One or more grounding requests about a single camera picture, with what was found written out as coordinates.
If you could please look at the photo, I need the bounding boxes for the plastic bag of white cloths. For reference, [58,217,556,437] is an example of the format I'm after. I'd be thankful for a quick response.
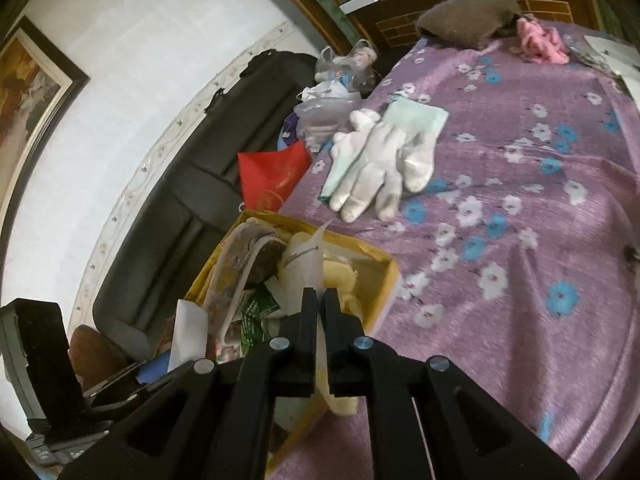
[292,82,361,153]

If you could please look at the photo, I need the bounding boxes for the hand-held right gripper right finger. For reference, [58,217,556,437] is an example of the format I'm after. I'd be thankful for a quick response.
[322,289,581,480]

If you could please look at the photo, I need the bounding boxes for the green packet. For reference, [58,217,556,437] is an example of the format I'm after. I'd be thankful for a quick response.
[240,294,281,353]

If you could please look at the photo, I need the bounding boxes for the purple floral bedsheet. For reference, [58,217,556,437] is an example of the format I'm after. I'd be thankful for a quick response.
[265,22,640,480]

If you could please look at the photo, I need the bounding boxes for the purple bag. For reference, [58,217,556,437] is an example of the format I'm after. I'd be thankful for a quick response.
[277,111,303,153]

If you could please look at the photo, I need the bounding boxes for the mint green cloth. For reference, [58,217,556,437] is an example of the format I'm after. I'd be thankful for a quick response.
[320,97,449,201]

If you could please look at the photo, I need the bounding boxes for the pink cloth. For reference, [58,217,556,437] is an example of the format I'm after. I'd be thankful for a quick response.
[515,17,571,65]

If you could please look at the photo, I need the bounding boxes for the brown knitted hat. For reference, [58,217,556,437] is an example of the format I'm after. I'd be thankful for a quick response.
[416,0,525,51]

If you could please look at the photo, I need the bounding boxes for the doll in plastic bag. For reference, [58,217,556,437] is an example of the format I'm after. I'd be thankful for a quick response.
[315,42,381,96]

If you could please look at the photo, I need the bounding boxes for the black leather sofa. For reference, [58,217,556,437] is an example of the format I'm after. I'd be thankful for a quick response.
[92,49,321,361]

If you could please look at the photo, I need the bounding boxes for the white box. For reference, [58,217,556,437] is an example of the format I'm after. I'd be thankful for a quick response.
[340,0,388,13]

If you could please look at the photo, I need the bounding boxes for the white card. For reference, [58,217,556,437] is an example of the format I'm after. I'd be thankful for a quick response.
[169,299,210,372]

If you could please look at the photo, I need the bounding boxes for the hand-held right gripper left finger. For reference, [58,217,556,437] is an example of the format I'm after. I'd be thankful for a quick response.
[57,287,320,480]

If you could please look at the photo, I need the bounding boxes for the brown stool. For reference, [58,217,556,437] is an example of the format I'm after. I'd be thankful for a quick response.
[69,324,131,391]

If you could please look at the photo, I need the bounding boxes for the white paper sheet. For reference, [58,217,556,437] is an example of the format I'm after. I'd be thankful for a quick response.
[582,34,640,91]

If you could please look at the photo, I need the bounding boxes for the yellow cardboard box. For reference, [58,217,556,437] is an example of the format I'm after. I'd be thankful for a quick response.
[182,210,401,480]

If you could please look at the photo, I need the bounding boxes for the wooden headboard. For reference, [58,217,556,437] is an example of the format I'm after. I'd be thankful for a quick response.
[250,0,601,66]

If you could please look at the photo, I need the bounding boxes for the white glove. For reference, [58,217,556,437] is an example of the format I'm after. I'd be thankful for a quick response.
[332,109,383,161]
[327,122,436,223]

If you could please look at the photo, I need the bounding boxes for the framed wall picture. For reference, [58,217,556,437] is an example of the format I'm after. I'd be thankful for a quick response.
[0,16,91,221]

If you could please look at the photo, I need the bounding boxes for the red paper bag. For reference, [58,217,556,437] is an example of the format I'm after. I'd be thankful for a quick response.
[237,140,313,211]

